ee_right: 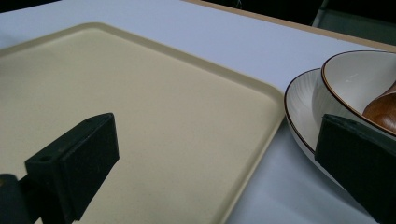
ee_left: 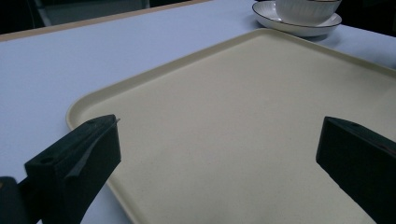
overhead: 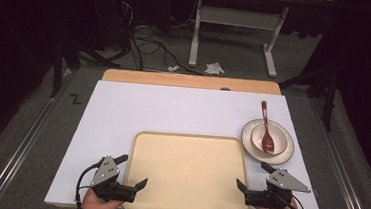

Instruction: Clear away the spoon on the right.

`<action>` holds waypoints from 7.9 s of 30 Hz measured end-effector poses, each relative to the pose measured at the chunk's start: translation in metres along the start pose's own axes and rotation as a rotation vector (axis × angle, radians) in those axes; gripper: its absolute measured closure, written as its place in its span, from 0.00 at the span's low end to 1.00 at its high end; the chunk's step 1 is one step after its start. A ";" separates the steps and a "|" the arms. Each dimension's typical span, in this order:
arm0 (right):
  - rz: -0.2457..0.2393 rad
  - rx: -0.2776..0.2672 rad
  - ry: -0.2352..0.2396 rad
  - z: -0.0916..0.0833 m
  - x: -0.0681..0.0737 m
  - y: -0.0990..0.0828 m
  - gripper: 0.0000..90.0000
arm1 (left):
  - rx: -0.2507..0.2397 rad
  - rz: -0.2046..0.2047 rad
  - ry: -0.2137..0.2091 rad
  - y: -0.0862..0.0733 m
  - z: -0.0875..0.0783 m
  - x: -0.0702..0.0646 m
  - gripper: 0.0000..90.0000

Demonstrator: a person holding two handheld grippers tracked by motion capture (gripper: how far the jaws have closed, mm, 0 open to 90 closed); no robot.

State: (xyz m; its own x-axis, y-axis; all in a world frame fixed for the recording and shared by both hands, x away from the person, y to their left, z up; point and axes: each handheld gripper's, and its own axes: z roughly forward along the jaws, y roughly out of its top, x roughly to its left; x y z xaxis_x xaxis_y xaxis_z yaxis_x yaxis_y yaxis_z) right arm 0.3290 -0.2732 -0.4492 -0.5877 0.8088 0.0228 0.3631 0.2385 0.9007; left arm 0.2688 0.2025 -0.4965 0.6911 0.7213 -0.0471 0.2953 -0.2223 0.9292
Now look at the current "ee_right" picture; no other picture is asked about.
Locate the brown wooden spoon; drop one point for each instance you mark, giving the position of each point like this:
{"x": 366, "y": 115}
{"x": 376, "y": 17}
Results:
{"x": 383, "y": 110}

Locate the white plate with brown rim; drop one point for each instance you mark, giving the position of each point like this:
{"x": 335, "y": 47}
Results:
{"x": 300, "y": 102}

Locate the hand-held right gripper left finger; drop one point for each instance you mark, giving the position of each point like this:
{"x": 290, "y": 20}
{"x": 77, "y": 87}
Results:
{"x": 77, "y": 165}

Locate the beige plastic tray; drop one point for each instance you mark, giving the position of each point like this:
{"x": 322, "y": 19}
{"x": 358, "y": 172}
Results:
{"x": 149, "y": 118}

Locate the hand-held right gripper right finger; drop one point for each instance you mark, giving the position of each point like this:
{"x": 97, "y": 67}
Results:
{"x": 358, "y": 158}

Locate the white bowl with brown rim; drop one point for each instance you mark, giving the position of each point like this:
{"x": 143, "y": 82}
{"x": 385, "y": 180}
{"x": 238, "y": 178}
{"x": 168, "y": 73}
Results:
{"x": 358, "y": 77}

